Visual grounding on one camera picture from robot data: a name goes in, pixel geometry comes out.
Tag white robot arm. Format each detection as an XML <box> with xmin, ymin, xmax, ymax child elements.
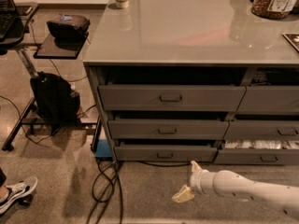
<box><xmin>172</xmin><ymin>161</ymin><xmax>299</xmax><ymax>219</ymax></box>

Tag black floor cables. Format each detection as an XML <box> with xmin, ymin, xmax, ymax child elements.
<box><xmin>85</xmin><ymin>159</ymin><xmax>200</xmax><ymax>224</ymax></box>

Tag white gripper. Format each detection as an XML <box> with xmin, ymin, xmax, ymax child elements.
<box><xmin>172</xmin><ymin>161</ymin><xmax>215</xmax><ymax>203</ymax></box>

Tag jar of nuts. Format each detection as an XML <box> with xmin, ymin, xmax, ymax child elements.
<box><xmin>251</xmin><ymin>0</ymin><xmax>297</xmax><ymax>19</ymax></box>

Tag dark card on counter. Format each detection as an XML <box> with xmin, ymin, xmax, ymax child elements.
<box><xmin>282</xmin><ymin>33</ymin><xmax>299</xmax><ymax>52</ymax></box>

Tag grey drawer cabinet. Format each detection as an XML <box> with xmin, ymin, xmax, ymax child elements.
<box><xmin>84</xmin><ymin>0</ymin><xmax>299</xmax><ymax>160</ymax></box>

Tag white sneaker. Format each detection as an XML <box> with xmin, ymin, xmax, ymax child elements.
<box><xmin>0</xmin><ymin>176</ymin><xmax>38</xmax><ymax>215</ymax></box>

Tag black backpack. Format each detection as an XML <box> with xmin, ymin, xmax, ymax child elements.
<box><xmin>30</xmin><ymin>72</ymin><xmax>80</xmax><ymax>134</ymax></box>

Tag black laptop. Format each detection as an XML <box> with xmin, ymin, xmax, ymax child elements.
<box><xmin>0</xmin><ymin>0</ymin><xmax>18</xmax><ymax>39</ymax></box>

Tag black pouch on tray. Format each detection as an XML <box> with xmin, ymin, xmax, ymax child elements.
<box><xmin>47</xmin><ymin>14</ymin><xmax>91</xmax><ymax>42</ymax></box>

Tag blue box on floor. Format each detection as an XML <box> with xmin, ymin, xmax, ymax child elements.
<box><xmin>95</xmin><ymin>139</ymin><xmax>111</xmax><ymax>159</ymax></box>

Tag grey drawer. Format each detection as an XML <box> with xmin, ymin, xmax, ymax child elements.
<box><xmin>214</xmin><ymin>144</ymin><xmax>299</xmax><ymax>165</ymax></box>
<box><xmin>98</xmin><ymin>84</ymin><xmax>245</xmax><ymax>112</ymax></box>
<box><xmin>238</xmin><ymin>86</ymin><xmax>299</xmax><ymax>113</ymax></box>
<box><xmin>224</xmin><ymin>120</ymin><xmax>299</xmax><ymax>141</ymax></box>
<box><xmin>114</xmin><ymin>142</ymin><xmax>218</xmax><ymax>162</ymax></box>
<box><xmin>108</xmin><ymin>119</ymin><xmax>229</xmax><ymax>140</ymax></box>

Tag black rolling laptop stand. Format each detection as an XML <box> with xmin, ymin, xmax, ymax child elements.
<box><xmin>0</xmin><ymin>3</ymin><xmax>89</xmax><ymax>151</ymax></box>

